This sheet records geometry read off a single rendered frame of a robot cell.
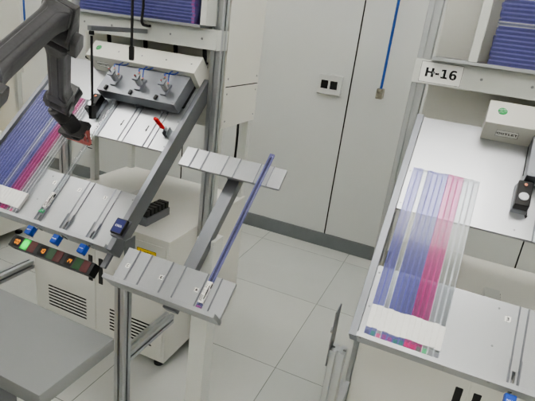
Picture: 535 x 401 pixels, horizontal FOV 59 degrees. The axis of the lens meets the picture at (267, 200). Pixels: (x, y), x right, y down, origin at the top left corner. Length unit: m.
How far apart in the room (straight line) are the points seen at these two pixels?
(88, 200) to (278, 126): 1.86
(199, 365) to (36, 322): 0.52
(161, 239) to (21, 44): 0.96
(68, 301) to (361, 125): 1.97
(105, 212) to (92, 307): 0.69
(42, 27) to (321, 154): 2.33
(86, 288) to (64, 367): 0.92
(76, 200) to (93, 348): 0.57
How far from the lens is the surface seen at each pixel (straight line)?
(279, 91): 3.23
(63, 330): 1.40
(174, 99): 1.71
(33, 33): 1.12
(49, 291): 2.35
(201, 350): 1.59
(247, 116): 2.14
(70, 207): 1.69
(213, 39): 1.74
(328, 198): 3.25
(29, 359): 1.33
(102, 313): 2.18
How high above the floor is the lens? 1.42
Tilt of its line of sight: 20 degrees down
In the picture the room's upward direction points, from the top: 7 degrees clockwise
